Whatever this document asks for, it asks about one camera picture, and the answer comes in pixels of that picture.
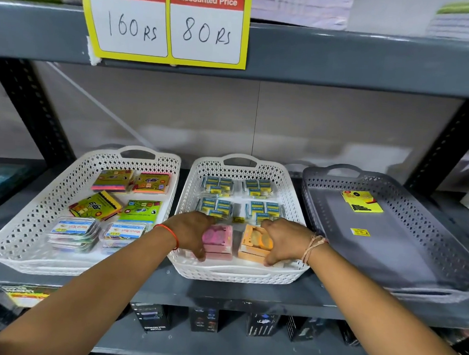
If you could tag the person's left hand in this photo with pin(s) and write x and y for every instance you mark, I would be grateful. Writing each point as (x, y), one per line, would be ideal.
(188, 228)

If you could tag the person's right hand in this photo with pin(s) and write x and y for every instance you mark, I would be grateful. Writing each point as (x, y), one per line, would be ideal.
(290, 240)

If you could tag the pink eraser box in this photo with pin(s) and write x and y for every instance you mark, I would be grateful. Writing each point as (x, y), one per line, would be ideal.
(219, 238)

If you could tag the group of staple packs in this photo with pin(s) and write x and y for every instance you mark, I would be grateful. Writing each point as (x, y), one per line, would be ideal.
(217, 206)

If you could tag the orange eraser box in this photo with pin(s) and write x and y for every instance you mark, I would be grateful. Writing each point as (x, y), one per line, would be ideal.
(250, 239)
(249, 257)

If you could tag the green sticky notes pack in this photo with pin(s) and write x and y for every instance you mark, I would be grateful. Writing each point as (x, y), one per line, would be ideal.
(139, 211)

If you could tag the sticky notes pack orange edge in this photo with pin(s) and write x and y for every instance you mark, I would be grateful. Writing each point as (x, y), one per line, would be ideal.
(151, 183)

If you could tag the white perforated basket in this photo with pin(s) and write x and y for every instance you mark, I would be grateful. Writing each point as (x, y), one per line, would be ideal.
(54, 267)
(236, 274)

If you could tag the yellow note pad black print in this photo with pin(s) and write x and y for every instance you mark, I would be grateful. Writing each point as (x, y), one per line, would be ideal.
(362, 201)

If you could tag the grey perforated basket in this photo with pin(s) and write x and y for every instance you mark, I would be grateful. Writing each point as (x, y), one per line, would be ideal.
(372, 251)

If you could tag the sticky notes pack pink edge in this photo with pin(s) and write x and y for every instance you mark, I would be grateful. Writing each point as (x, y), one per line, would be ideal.
(112, 180)

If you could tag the person's right forearm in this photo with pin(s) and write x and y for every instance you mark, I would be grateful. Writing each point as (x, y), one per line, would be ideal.
(388, 319)

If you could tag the person's left forearm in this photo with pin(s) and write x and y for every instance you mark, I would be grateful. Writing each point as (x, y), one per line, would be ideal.
(72, 304)

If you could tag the small yellow sticker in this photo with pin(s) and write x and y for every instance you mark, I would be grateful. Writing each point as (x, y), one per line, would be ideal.
(360, 232)
(238, 219)

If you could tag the green yellow price sign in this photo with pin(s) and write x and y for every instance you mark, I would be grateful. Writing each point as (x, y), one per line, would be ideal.
(25, 298)
(128, 26)

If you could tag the stack of white notebooks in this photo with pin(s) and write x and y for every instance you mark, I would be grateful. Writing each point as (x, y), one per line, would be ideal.
(300, 9)

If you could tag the stack of green cover notebooks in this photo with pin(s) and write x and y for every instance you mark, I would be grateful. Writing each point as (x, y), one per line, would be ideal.
(465, 27)

